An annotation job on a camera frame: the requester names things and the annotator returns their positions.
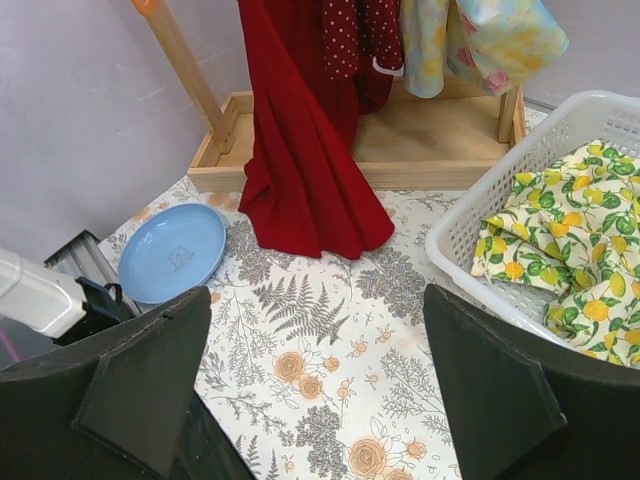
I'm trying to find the orange plastic hanger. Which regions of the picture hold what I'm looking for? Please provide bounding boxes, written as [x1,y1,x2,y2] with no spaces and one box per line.
[131,0,159,17]

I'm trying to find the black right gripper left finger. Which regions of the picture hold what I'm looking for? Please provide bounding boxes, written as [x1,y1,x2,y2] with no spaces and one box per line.
[0,285,214,480]

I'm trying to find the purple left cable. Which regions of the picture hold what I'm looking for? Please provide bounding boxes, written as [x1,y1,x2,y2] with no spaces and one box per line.
[0,324,24,364]

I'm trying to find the blue plastic plate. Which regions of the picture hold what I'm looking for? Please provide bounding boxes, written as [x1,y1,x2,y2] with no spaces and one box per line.
[117,203,227,305]

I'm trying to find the wooden clothes rack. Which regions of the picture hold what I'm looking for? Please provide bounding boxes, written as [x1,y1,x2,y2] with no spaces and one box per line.
[134,0,529,194]

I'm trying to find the red dress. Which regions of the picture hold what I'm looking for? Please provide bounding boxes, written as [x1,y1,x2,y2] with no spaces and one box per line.
[238,1,394,260]

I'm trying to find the aluminium frame rail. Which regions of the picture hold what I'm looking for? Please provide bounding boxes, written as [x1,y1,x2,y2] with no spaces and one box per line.
[44,230,142,319]

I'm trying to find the floral table mat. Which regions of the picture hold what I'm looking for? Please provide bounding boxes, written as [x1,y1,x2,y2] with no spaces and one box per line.
[101,179,461,479]

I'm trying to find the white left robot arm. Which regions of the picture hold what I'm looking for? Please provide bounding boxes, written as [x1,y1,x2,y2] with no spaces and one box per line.
[1,249,134,346]

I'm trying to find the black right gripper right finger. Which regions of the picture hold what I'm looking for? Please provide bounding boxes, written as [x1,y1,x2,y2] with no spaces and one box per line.
[423,284,639,479]

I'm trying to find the lemon print skirt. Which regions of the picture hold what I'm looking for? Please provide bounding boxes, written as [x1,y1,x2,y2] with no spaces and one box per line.
[471,139,639,368]

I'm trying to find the white plastic basket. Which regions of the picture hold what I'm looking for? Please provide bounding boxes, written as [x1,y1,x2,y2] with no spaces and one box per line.
[424,89,640,351]

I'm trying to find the red polka dot garment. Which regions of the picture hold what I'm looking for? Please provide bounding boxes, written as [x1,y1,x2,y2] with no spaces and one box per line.
[321,0,404,114]

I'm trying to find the pastel floral garment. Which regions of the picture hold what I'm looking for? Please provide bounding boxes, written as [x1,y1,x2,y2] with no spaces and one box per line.
[400,0,569,98]

